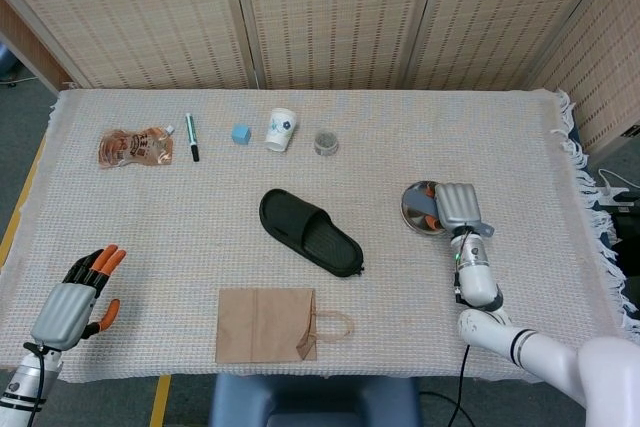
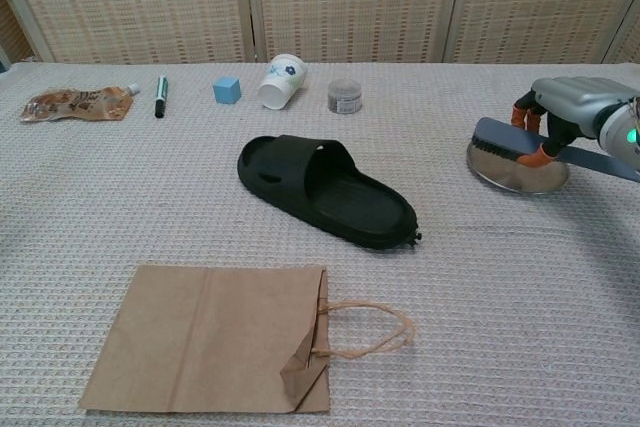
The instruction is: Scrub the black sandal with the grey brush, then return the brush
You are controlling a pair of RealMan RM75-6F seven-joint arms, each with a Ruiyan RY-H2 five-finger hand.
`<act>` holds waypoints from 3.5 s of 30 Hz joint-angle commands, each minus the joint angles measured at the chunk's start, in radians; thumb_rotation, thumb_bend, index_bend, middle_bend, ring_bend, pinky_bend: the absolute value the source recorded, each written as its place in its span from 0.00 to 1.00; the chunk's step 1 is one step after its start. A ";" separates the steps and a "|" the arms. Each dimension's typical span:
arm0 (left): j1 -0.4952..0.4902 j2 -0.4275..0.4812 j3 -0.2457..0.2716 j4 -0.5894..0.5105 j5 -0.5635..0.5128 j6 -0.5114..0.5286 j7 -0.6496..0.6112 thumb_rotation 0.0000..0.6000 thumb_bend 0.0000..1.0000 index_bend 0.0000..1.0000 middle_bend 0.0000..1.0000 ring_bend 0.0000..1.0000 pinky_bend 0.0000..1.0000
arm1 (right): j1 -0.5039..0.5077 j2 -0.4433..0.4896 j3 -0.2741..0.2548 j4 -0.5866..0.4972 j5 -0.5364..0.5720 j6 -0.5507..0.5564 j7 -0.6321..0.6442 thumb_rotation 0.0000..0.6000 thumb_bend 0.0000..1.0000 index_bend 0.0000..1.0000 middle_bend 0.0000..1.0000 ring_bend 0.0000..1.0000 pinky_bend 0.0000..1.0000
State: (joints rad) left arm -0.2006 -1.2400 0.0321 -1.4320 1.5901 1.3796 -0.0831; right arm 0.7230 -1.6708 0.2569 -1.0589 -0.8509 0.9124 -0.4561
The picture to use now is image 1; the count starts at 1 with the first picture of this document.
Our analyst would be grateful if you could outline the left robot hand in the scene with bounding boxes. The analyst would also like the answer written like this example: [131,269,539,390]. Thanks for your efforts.
[29,244,126,352]

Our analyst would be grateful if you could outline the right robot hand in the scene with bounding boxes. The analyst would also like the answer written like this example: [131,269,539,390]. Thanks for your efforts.
[423,181,485,235]

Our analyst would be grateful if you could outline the black foam slipper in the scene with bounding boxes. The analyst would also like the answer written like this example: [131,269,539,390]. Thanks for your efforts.
[258,188,365,279]

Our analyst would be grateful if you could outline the round stainless steel plate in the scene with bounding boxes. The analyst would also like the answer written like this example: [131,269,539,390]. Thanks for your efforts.
[399,180,459,238]

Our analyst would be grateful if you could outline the small clear lidded jar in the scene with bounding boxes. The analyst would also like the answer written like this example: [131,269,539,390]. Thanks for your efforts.
[313,130,340,157]

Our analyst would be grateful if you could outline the white power strip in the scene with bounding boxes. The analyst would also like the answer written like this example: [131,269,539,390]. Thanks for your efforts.
[594,169,636,208]

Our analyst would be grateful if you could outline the white woven tablecloth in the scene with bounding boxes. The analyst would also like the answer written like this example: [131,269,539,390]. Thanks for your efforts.
[0,88,640,383]

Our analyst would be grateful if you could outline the orange spout pouch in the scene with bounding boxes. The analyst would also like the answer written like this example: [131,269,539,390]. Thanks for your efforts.
[96,124,177,169]

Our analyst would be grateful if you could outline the white floral paper cup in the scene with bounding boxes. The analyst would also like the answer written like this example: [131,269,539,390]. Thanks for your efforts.
[263,107,298,153]

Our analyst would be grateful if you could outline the brown paper bag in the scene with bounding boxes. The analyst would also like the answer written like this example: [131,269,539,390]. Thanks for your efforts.
[215,287,355,364]

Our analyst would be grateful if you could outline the green black marker pen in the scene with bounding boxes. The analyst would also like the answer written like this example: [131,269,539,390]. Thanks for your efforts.
[185,112,201,163]

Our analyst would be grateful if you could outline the bamboo folding screen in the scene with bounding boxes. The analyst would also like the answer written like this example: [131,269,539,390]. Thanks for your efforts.
[0,0,640,154]

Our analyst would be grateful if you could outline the blue padded seat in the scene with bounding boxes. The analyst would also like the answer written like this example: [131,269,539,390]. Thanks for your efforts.
[208,374,421,427]

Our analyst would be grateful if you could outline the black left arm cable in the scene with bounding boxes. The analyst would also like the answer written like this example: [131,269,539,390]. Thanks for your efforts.
[23,341,61,413]

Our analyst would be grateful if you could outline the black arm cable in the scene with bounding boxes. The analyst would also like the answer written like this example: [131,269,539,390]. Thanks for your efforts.
[23,341,61,413]
[447,344,471,427]

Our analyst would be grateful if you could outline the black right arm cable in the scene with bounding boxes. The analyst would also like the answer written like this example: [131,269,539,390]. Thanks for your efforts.
[447,344,471,427]

